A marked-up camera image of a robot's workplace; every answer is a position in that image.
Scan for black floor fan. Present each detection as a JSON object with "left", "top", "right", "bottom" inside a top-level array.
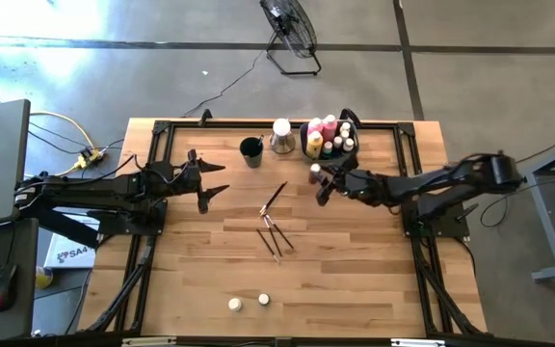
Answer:
[{"left": 259, "top": 0, "right": 323, "bottom": 77}]

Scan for black fan cable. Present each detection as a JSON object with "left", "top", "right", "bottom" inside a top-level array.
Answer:
[{"left": 182, "top": 47, "right": 269, "bottom": 119}]

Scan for teal ribbed plastic cup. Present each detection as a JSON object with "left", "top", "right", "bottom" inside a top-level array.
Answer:
[{"left": 238, "top": 136, "right": 265, "bottom": 170}]

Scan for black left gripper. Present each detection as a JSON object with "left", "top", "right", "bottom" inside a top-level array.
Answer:
[{"left": 179, "top": 148, "right": 231, "bottom": 215}]

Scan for teal plastic storage bin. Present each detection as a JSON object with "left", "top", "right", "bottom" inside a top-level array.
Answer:
[{"left": 299, "top": 119, "right": 360, "bottom": 166}]

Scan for black paintbrush dark bristles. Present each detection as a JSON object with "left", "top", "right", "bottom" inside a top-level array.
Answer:
[
  {"left": 265, "top": 214, "right": 296, "bottom": 251},
  {"left": 262, "top": 215, "right": 284, "bottom": 258}
]

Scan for large yellow paint bottle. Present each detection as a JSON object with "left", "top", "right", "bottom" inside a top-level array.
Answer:
[{"left": 304, "top": 130, "right": 325, "bottom": 159}]

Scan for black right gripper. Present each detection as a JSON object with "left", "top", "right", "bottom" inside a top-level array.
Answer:
[{"left": 316, "top": 156, "right": 389, "bottom": 207}]

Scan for yellow power plug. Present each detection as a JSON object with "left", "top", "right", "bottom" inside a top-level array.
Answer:
[{"left": 67, "top": 147, "right": 105, "bottom": 173}]

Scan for black computer mouse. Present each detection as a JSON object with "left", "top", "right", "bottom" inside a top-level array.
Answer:
[{"left": 0, "top": 263, "right": 19, "bottom": 313}]

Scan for white printed box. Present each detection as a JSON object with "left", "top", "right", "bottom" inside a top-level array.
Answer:
[{"left": 43, "top": 211, "right": 100, "bottom": 270}]

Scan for yellow round object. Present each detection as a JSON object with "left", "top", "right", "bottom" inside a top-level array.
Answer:
[{"left": 35, "top": 265, "right": 55, "bottom": 290}]

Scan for large pink paint bottle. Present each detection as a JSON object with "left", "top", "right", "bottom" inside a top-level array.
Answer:
[
  {"left": 306, "top": 117, "right": 325, "bottom": 138},
  {"left": 320, "top": 113, "right": 339, "bottom": 146}
]

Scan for paint brushes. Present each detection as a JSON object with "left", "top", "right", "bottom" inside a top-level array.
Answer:
[{"left": 259, "top": 180, "right": 289, "bottom": 218}]

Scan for grey metal stand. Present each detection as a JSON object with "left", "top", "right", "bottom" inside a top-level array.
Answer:
[{"left": 511, "top": 137, "right": 555, "bottom": 283}]

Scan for dark desk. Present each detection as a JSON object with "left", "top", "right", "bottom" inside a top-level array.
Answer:
[{"left": 0, "top": 216, "right": 40, "bottom": 343}]

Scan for yellow cable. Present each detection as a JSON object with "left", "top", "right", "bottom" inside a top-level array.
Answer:
[{"left": 24, "top": 110, "right": 98, "bottom": 179}]

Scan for paintbrushes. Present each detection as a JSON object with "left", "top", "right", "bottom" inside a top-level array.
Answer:
[{"left": 255, "top": 227, "right": 282, "bottom": 265}]

